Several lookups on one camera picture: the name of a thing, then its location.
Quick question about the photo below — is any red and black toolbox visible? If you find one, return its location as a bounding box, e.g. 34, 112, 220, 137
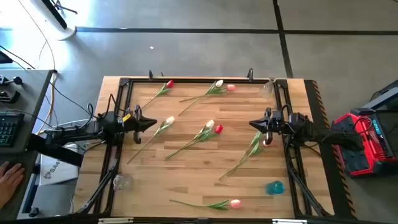
331, 107, 398, 178

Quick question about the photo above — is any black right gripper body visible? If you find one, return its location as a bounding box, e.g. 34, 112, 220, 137
263, 107, 284, 146

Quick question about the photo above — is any grey equipment case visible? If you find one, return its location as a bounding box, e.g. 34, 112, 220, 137
363, 79, 398, 110

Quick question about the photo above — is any black flat beam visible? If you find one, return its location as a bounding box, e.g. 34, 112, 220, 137
27, 133, 84, 167

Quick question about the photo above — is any silver aluminium bar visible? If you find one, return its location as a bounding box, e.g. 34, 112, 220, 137
98, 217, 134, 224
272, 218, 308, 224

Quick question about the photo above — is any grey desk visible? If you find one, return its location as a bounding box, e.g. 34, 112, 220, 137
0, 70, 55, 220

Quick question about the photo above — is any black aluminium table frame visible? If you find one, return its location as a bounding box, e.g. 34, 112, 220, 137
73, 77, 335, 218

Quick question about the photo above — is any black backlit keyboard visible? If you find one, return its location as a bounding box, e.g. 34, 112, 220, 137
0, 112, 25, 147

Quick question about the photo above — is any black monitor corner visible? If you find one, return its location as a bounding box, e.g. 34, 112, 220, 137
0, 51, 13, 65

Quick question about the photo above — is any black desk device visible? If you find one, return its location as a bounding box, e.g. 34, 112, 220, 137
0, 90, 21, 103

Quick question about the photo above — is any black hazard-striped rail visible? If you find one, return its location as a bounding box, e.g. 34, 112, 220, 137
304, 79, 357, 218

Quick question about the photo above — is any clear cut-glass bud vase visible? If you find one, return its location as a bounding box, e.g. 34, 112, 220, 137
259, 77, 277, 100

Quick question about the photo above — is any person's hand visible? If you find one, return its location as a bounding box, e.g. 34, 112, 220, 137
0, 161, 25, 209

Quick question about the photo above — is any white printed box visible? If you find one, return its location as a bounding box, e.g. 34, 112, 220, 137
39, 144, 80, 187

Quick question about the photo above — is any black stand with white base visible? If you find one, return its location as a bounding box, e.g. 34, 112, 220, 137
40, 0, 78, 41

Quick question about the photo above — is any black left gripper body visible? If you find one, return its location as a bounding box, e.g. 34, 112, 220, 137
123, 105, 144, 145

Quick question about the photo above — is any pink artificial tulip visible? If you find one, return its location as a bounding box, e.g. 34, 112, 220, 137
178, 83, 236, 103
218, 138, 271, 181
169, 198, 243, 211

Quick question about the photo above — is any yellow cable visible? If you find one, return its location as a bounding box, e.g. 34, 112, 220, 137
35, 73, 58, 136

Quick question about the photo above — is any black joystick controller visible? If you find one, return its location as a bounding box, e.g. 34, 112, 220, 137
0, 74, 23, 86

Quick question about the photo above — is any black desk cable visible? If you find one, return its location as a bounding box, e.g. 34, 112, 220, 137
0, 45, 35, 70

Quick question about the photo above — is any clear round glass vase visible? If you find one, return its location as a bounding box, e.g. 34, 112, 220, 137
112, 174, 134, 192

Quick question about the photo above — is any white cable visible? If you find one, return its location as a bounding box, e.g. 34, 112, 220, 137
17, 0, 57, 72

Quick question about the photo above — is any blue textured glass vase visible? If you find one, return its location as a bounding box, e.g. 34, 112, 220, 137
265, 180, 285, 196

